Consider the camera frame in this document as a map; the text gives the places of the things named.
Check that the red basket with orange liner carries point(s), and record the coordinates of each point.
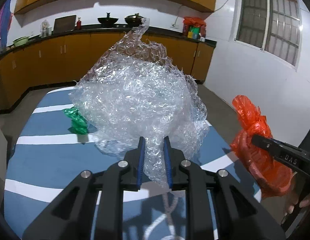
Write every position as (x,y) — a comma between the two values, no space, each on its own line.
(273,177)

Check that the clear jar with bag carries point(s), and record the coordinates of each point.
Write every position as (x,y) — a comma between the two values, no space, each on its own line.
(46,29)

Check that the clear bubble wrap sheet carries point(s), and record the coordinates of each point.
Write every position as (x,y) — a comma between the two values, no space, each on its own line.
(134,91)

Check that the black wok left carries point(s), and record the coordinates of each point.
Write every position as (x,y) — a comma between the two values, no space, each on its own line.
(108,21)

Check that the red bag with containers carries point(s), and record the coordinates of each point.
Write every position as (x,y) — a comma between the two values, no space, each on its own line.
(194,27)

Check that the green plastic bag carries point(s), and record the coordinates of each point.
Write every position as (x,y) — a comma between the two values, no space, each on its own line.
(79,124)

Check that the black wok with lid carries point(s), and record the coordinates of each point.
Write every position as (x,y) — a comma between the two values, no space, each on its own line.
(134,20)

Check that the person's hand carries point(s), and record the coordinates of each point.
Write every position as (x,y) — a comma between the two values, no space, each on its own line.
(292,199)

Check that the blue white striped tablecloth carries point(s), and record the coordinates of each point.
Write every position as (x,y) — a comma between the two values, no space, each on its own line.
(48,157)

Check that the small orange plastic bag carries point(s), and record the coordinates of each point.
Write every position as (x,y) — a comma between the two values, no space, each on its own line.
(250,118)

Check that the lower wooden kitchen cabinets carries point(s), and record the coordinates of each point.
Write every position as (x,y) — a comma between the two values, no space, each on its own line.
(62,59)

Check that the green basin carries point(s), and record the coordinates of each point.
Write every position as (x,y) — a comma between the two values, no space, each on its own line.
(20,41)

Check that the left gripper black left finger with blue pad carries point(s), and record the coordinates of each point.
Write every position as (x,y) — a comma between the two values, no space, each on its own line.
(90,206)

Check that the red bottle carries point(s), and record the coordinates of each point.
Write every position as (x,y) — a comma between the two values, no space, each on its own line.
(78,24)

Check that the pink purple hanging cloth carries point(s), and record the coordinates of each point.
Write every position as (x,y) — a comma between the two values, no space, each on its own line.
(5,22)

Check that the window with bars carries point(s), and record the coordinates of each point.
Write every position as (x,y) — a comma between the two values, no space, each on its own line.
(273,26)

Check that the dark cutting board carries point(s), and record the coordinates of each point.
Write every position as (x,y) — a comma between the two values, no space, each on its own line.
(64,24)

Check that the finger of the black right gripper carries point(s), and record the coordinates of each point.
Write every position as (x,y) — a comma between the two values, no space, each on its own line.
(291,156)

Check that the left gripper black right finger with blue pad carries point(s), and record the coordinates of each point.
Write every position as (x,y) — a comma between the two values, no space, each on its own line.
(217,201)

